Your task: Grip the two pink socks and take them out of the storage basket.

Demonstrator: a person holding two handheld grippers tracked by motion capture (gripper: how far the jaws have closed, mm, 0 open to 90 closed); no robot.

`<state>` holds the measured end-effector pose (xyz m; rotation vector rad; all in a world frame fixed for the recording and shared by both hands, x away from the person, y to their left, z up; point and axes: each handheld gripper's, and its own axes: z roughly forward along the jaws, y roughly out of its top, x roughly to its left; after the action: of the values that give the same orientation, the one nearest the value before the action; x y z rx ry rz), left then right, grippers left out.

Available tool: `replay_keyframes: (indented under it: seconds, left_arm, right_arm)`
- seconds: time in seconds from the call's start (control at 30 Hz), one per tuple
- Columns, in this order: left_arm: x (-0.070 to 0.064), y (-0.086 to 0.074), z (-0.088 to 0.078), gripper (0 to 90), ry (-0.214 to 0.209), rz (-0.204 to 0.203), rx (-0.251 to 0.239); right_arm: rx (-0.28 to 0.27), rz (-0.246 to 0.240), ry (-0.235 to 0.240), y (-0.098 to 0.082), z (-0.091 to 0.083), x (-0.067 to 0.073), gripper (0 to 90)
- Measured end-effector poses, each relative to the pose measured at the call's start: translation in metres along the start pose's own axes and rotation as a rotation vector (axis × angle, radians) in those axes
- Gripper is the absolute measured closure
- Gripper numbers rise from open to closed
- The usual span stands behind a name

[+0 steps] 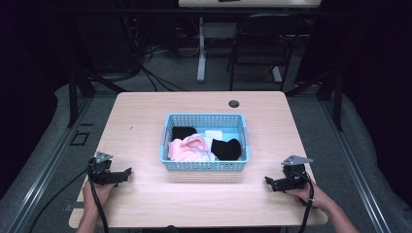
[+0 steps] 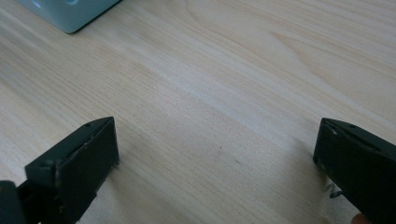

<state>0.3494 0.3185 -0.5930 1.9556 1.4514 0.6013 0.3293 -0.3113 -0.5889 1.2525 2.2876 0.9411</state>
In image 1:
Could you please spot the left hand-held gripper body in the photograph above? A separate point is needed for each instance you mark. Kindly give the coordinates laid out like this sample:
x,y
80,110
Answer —
x,y
100,168

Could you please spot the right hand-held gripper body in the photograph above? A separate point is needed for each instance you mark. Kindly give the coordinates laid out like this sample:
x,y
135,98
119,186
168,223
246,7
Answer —
x,y
295,176

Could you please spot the person's left hand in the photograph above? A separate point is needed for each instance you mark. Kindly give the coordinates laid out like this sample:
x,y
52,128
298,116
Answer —
x,y
98,194

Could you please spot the person's right hand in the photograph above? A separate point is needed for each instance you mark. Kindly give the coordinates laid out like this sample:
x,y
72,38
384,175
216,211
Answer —
x,y
315,197

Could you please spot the black sock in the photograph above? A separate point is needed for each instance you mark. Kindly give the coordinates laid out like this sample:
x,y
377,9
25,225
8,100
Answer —
x,y
226,149
183,132

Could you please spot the pink sock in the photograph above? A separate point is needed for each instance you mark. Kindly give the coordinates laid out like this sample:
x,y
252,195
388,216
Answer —
x,y
188,149

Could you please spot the light blue plastic basket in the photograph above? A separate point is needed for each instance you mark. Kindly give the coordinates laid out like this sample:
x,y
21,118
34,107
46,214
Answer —
x,y
204,165

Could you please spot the white folded cloth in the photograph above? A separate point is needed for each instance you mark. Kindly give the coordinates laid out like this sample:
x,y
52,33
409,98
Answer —
x,y
213,134

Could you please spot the black metal stand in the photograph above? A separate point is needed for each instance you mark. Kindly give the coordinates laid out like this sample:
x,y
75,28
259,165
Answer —
x,y
79,84
333,93

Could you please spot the white desk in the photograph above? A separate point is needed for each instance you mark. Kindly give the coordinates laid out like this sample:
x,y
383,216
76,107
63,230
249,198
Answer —
x,y
201,58

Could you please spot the black folding chair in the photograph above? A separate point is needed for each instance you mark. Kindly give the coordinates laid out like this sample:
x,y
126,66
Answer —
x,y
264,39

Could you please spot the aluminium floor rail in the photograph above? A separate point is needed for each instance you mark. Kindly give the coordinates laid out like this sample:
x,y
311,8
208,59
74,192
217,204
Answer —
x,y
48,174
359,174

